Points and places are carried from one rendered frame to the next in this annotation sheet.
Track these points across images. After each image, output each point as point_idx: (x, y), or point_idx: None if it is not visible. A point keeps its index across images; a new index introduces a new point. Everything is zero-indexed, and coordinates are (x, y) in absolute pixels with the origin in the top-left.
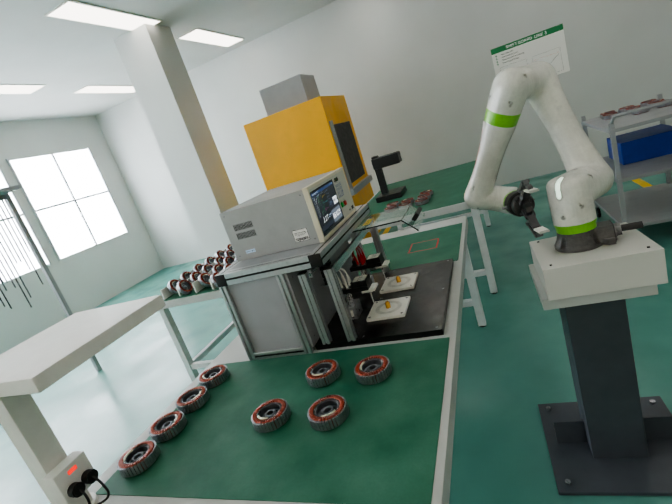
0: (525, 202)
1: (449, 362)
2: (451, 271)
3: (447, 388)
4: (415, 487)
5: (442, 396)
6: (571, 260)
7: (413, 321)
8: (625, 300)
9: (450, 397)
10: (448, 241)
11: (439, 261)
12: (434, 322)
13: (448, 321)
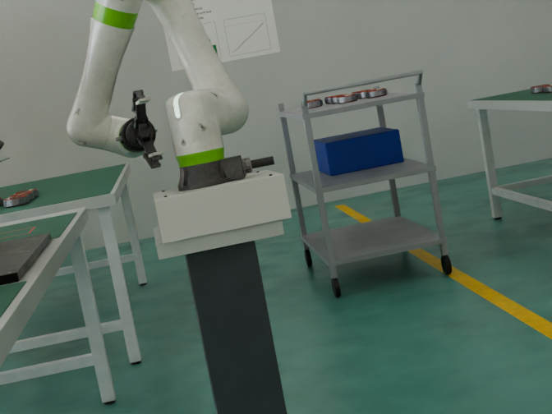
0: (140, 124)
1: (20, 293)
2: (45, 242)
3: (12, 305)
4: None
5: (4, 310)
6: (190, 191)
7: None
8: (256, 252)
9: (15, 309)
10: (49, 227)
11: (29, 236)
12: (6, 270)
13: (29, 273)
